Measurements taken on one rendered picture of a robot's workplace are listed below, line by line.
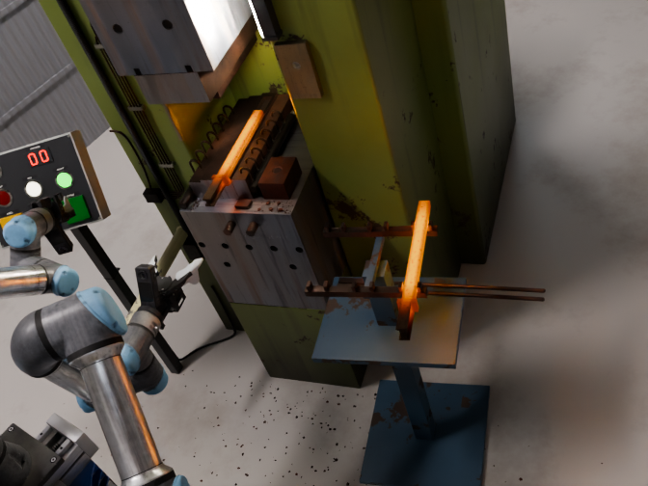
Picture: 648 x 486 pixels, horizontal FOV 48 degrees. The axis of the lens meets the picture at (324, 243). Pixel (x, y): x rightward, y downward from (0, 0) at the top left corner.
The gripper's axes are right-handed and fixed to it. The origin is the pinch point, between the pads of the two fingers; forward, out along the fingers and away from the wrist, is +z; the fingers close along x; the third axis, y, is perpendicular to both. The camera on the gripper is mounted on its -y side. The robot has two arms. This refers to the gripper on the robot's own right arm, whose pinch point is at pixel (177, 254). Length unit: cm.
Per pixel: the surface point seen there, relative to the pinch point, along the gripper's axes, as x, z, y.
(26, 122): -201, 144, 64
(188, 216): -13.3, 24.7, 10.6
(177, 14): 9, 31, -53
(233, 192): 2.0, 30.7, 5.8
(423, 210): 61, 26, 7
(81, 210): -41.9, 14.9, -0.4
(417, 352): 61, -1, 34
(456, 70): 59, 90, 6
